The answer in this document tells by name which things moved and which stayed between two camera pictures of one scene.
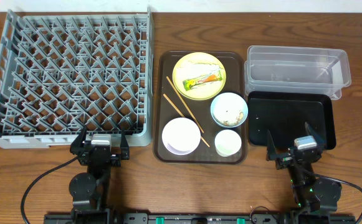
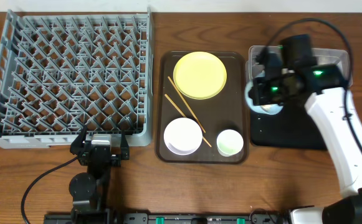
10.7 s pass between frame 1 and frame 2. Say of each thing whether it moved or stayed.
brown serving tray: stayed
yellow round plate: stayed
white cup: stayed
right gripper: moved
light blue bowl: moved
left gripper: stayed
